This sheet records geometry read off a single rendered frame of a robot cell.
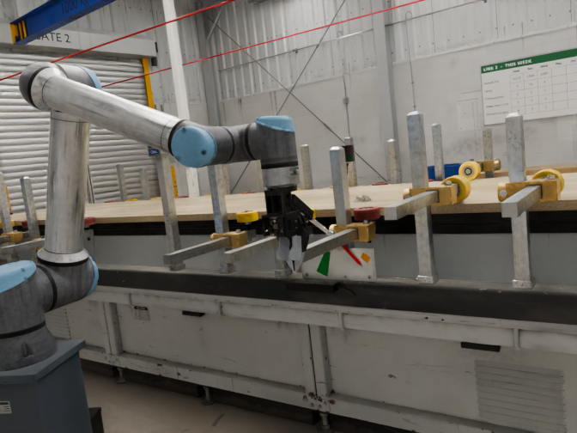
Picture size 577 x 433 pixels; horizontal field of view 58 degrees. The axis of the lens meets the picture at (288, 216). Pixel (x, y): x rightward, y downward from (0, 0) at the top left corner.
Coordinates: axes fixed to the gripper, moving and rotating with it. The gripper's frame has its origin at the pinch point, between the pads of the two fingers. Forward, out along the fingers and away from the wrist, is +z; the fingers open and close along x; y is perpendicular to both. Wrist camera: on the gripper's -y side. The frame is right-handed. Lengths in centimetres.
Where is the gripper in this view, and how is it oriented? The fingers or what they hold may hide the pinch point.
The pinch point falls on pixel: (295, 265)
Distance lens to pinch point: 129.3
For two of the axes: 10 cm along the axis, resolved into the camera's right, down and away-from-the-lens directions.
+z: 1.1, 9.9, 1.2
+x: 8.2, -0.2, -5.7
